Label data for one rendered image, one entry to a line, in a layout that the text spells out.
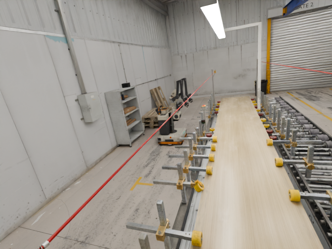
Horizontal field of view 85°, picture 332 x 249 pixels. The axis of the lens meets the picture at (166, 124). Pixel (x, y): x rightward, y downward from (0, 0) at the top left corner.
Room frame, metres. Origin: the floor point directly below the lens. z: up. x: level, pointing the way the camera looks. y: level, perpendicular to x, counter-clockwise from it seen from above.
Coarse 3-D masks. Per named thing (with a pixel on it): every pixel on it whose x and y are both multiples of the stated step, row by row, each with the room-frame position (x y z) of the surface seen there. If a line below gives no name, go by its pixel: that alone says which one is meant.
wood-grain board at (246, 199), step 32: (224, 128) 2.66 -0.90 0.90; (256, 128) 2.46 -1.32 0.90; (224, 160) 1.74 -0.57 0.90; (256, 160) 1.64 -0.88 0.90; (224, 192) 1.24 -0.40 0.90; (256, 192) 1.19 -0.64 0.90; (288, 192) 1.14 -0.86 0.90; (224, 224) 0.94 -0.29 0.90; (256, 224) 0.90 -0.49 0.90; (288, 224) 0.87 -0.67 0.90
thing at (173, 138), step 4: (176, 128) 4.75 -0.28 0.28; (180, 128) 4.70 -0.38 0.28; (184, 128) 4.66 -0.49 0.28; (176, 132) 4.44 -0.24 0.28; (180, 132) 4.40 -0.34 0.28; (184, 132) 4.50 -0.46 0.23; (160, 136) 4.38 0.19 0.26; (164, 136) 4.34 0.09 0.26; (168, 136) 4.30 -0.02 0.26; (172, 136) 4.26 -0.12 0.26; (176, 136) 4.22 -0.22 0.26; (180, 136) 4.19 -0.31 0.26; (184, 136) 4.48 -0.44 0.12; (160, 140) 4.40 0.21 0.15; (164, 140) 4.34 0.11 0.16; (168, 140) 4.29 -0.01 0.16; (172, 140) 4.25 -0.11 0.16; (176, 140) 4.22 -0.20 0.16; (180, 140) 4.18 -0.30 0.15
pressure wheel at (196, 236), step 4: (192, 232) 0.85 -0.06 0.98; (196, 232) 0.84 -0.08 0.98; (200, 232) 0.84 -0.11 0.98; (192, 236) 0.83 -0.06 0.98; (196, 236) 0.82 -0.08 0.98; (200, 236) 0.82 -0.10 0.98; (192, 240) 0.81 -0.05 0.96; (196, 240) 0.81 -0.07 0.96; (200, 240) 0.80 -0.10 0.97; (192, 244) 0.81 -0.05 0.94; (196, 244) 0.80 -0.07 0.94; (200, 244) 0.79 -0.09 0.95
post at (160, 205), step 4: (160, 200) 0.96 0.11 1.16; (156, 204) 0.95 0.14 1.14; (160, 204) 0.94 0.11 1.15; (160, 208) 0.94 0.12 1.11; (164, 208) 0.96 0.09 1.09; (160, 212) 0.94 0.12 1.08; (164, 212) 0.95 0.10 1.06; (160, 216) 0.94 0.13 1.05; (164, 216) 0.94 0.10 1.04; (160, 220) 0.94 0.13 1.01; (164, 220) 0.93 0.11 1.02; (164, 224) 0.94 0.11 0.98; (168, 236) 0.95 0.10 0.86; (168, 240) 0.94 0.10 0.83; (164, 244) 0.95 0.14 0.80; (168, 244) 0.93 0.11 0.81; (168, 248) 0.94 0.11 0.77
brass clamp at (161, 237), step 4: (168, 220) 0.99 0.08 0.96; (160, 224) 0.95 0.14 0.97; (168, 224) 0.97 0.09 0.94; (160, 228) 0.92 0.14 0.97; (164, 228) 0.92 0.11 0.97; (164, 232) 0.89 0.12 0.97; (156, 236) 0.88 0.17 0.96; (160, 236) 0.87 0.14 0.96; (164, 236) 0.88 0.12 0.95; (160, 240) 0.87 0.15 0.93; (164, 240) 0.87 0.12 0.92
